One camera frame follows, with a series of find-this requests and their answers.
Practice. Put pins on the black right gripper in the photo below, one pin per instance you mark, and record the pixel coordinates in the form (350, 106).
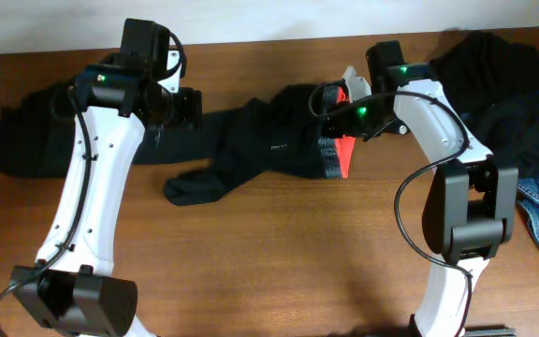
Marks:
(342, 124)

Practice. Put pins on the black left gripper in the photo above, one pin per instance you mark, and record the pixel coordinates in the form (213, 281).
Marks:
(190, 109)

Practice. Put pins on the black pants with red waistband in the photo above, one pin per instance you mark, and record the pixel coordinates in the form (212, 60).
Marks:
(280, 135)

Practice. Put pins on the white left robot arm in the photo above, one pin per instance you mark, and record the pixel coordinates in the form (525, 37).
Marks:
(71, 287)

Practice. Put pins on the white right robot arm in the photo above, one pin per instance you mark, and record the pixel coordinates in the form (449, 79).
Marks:
(469, 212)

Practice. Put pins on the black garment with button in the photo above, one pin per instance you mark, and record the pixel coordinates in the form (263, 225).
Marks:
(398, 127)

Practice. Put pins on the black knit garment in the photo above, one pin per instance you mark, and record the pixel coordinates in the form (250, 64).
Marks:
(484, 69)

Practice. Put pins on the black folded cloth pile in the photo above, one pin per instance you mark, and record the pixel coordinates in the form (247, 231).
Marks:
(37, 138)

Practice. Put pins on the black metal rail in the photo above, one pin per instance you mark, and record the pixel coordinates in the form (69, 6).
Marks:
(490, 331)

